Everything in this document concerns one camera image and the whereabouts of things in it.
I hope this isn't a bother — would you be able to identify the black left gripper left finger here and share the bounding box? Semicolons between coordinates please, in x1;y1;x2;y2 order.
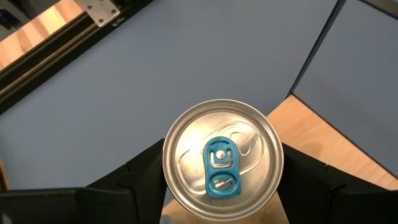
0;138;169;224

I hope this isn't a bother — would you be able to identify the wooden shelf black metal frame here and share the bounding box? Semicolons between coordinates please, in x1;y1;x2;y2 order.
160;0;398;224

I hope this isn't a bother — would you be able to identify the silver mounting bracket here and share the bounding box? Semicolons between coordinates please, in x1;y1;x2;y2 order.
74;0;121;27

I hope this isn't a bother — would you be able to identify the blue table mat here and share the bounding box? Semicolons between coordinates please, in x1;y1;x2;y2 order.
0;0;398;190

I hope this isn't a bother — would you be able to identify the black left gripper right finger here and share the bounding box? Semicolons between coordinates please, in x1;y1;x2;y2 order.
276;142;398;224

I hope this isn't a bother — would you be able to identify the blue silver Red Bull can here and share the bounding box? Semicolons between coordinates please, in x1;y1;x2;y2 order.
162;98;285;222

